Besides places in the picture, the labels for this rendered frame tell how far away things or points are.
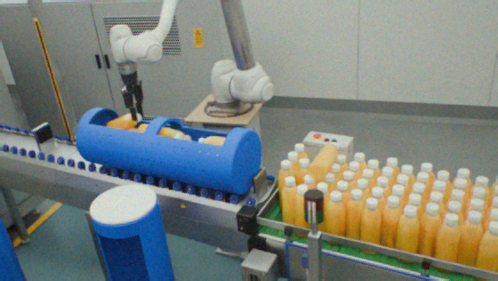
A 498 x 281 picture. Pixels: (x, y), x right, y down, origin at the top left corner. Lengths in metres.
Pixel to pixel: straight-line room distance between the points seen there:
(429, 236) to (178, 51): 2.61
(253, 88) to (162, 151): 0.66
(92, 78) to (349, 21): 2.34
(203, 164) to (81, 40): 2.53
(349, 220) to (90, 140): 1.26
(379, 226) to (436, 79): 3.17
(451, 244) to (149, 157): 1.25
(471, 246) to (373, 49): 3.21
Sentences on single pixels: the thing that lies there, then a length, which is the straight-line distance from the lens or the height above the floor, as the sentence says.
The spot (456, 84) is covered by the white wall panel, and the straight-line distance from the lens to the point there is 4.91.
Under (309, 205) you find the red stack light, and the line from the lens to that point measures 1.58.
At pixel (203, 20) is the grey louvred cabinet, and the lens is 3.74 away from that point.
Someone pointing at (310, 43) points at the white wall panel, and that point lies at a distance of 4.90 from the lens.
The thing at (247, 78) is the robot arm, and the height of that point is 1.25.
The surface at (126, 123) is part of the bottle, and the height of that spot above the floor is 1.18.
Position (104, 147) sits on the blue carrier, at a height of 1.13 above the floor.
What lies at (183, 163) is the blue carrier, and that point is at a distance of 2.11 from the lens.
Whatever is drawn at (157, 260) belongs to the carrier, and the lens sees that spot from 2.15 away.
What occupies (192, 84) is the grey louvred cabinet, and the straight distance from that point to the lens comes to 3.96.
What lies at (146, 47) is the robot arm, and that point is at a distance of 2.10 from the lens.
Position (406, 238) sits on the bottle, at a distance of 1.82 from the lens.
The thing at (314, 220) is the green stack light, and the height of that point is 1.18.
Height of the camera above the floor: 2.15
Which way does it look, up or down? 30 degrees down
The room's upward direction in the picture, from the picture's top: 7 degrees counter-clockwise
